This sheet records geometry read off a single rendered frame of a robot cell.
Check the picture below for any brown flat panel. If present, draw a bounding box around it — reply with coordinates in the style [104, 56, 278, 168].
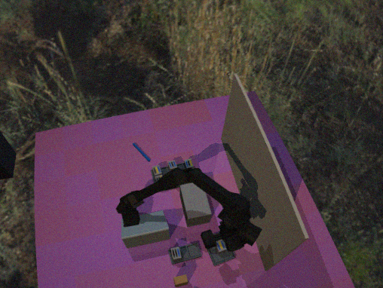
[221, 73, 309, 271]

